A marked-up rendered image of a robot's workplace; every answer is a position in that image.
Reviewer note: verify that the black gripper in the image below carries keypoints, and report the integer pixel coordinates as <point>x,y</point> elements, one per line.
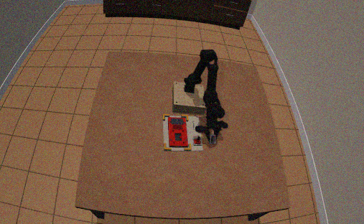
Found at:
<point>202,129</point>

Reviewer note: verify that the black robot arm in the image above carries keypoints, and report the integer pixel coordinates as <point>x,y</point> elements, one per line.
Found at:
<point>210,98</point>

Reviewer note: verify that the red toy car body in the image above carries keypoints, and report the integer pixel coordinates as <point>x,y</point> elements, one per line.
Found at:
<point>177,130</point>

